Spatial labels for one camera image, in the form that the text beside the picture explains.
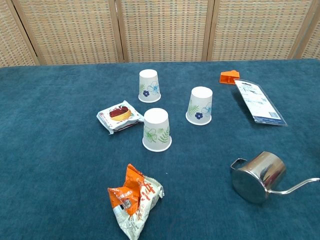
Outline cake snack packet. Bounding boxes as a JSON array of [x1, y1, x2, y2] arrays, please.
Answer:
[[96, 100, 145, 135]]

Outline crumpled orange snack bag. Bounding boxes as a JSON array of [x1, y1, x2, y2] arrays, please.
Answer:
[[107, 163, 165, 240]]

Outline white paper cup green flowers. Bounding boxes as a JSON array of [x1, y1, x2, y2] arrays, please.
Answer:
[[142, 107, 173, 153]]

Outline blue table cloth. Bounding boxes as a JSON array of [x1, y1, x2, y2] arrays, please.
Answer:
[[0, 58, 320, 240]]

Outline woven rattan screen panel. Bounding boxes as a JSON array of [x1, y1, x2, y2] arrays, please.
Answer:
[[114, 0, 216, 63], [11, 0, 125, 66], [206, 0, 320, 62], [0, 0, 41, 68], [299, 0, 320, 61]]

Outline white paper cup blue flowers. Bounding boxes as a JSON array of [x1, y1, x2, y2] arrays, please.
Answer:
[[138, 68, 162, 104], [185, 86, 214, 126]]

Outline orange plastic clip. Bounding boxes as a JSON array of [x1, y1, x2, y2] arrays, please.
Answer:
[[219, 69, 240, 85]]

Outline clear blister pack card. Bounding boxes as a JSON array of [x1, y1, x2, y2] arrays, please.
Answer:
[[233, 78, 288, 127]]

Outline stainless steel gooseneck kettle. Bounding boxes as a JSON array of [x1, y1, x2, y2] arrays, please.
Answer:
[[229, 150, 320, 204]]

